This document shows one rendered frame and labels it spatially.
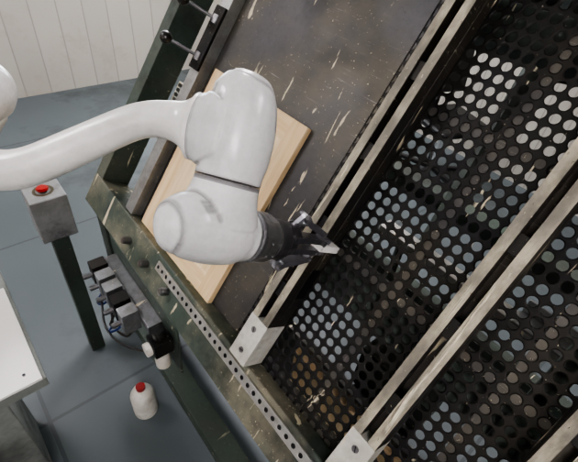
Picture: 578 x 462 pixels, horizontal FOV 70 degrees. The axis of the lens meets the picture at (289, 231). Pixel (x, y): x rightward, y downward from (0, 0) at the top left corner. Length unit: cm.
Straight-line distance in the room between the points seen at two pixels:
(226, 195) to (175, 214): 7
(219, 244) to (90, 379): 169
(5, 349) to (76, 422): 77
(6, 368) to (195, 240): 93
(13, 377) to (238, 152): 99
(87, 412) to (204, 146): 169
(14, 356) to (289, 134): 97
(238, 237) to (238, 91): 21
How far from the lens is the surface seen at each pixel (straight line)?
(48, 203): 163
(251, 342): 104
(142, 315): 142
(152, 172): 148
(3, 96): 100
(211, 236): 58
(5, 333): 148
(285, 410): 105
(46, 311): 253
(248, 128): 60
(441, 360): 82
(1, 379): 139
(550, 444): 81
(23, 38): 464
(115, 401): 213
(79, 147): 70
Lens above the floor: 185
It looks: 41 degrees down
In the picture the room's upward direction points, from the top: 7 degrees clockwise
